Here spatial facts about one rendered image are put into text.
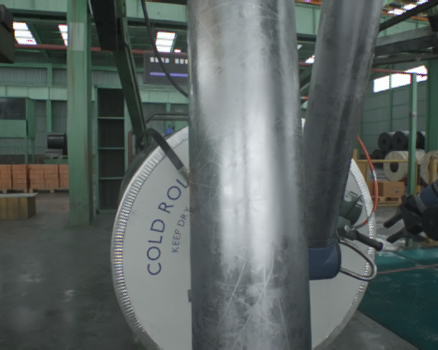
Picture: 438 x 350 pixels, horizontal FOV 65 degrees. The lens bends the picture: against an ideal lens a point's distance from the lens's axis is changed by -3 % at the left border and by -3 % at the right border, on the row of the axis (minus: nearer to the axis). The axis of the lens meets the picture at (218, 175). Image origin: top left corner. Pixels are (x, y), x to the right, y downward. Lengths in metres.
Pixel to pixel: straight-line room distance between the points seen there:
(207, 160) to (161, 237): 1.06
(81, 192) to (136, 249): 4.67
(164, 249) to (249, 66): 1.12
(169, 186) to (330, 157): 0.83
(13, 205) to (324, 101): 6.90
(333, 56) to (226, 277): 0.42
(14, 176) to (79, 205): 6.42
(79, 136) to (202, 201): 5.67
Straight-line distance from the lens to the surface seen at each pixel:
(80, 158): 6.01
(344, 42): 0.64
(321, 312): 1.76
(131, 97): 2.34
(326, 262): 0.81
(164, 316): 1.52
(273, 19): 0.41
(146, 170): 1.37
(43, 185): 12.02
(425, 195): 1.40
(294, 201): 0.37
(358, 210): 1.51
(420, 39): 2.07
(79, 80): 6.12
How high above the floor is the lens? 1.18
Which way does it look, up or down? 3 degrees down
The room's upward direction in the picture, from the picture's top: straight up
